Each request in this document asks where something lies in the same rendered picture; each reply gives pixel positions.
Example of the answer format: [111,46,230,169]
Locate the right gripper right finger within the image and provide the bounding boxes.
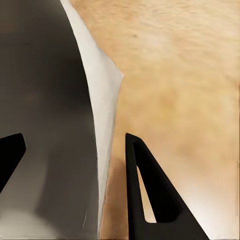
[125,133,210,240]

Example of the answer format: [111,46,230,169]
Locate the paper coffee filter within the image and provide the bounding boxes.
[0,0,124,240]

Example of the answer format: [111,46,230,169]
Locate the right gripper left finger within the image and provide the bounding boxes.
[0,133,26,193]

